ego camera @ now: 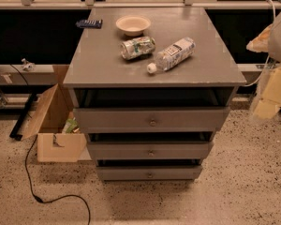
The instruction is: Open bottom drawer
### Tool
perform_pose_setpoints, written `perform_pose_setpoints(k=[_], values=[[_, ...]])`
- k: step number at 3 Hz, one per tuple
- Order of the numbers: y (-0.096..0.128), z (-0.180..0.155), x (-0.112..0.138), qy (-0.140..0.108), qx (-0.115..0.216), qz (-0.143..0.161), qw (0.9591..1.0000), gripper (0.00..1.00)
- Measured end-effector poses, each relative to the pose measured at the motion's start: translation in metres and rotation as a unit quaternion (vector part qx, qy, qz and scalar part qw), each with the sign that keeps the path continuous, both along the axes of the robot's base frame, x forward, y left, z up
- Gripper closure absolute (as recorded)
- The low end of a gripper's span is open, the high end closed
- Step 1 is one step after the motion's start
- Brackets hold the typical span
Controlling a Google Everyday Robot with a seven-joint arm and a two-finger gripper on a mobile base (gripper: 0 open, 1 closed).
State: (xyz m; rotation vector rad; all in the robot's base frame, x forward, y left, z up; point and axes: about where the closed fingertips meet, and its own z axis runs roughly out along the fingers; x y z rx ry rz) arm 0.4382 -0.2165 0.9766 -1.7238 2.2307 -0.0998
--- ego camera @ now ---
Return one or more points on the beige paper bowl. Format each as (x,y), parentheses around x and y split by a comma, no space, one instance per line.
(132,25)

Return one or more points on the grey drawer cabinet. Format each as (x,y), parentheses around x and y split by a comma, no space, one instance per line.
(98,77)

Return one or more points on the open cardboard box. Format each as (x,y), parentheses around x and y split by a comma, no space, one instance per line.
(48,121)

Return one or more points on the crushed green white can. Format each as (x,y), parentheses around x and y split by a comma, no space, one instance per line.
(137,47)

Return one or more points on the grey top drawer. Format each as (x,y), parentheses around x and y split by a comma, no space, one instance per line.
(124,120)

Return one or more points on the grey bottom drawer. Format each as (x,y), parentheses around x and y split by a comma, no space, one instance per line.
(148,173)

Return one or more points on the clear plastic water bottle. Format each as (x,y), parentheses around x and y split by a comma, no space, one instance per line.
(172,55)

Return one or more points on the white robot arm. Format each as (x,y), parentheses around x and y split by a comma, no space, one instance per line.
(268,41)

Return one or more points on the black table leg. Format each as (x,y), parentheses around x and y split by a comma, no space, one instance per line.
(14,134)

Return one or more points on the grey drawer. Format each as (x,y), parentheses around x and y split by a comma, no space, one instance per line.
(127,151)
(124,120)
(148,173)

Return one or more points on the small clear plastic object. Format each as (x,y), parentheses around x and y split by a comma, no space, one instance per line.
(27,66)

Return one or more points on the foam gripper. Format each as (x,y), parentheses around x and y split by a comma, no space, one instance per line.
(271,95)

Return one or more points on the green packet in box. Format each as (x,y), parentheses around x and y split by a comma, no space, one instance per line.
(70,126)

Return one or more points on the grey middle drawer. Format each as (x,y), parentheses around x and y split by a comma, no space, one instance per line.
(127,151)

